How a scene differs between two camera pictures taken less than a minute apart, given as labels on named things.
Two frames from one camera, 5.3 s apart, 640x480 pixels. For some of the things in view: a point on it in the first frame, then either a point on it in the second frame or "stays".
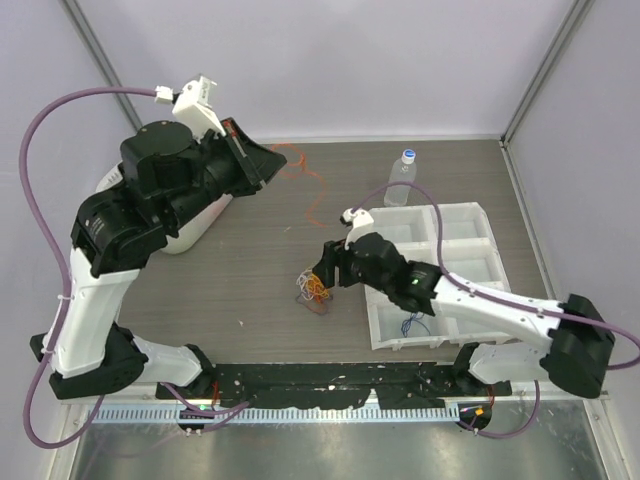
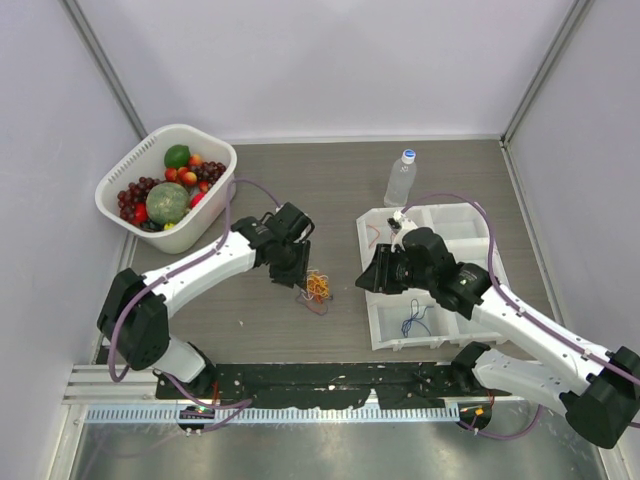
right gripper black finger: (324, 269) to (376, 276)
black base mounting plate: (397, 385) stays
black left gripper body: (223, 169) to (284, 269)
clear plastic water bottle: (404, 169) stays
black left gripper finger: (263, 161) to (300, 278)
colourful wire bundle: (314, 295) stays
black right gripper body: (350, 270) to (400, 277)
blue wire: (413, 317) stays
